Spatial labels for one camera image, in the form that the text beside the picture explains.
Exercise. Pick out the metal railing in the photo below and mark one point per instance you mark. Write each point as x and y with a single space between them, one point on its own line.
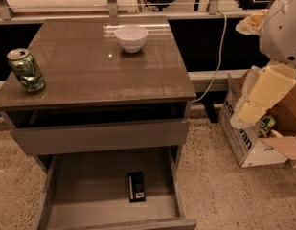
122 4

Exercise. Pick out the green soda can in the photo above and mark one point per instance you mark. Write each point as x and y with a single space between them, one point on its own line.
26 70

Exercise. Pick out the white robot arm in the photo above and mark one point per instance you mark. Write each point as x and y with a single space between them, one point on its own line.
278 33

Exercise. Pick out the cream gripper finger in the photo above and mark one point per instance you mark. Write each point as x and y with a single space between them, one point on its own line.
261 90
252 24

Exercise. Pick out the green can in box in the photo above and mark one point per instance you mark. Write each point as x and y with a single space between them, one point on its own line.
267 123

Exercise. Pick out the cardboard box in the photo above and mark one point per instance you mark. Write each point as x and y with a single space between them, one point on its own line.
277 147

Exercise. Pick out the closed top drawer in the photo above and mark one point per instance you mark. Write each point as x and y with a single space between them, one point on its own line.
97 137

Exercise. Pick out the open middle drawer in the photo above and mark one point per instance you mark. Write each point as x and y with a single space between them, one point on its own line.
89 191

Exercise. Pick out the black rxbar chocolate bar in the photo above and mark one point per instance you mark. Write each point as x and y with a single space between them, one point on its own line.
136 187

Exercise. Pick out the white bowl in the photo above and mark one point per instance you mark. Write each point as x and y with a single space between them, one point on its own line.
131 37

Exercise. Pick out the grey drawer cabinet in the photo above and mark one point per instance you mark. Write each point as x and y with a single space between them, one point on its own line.
91 80

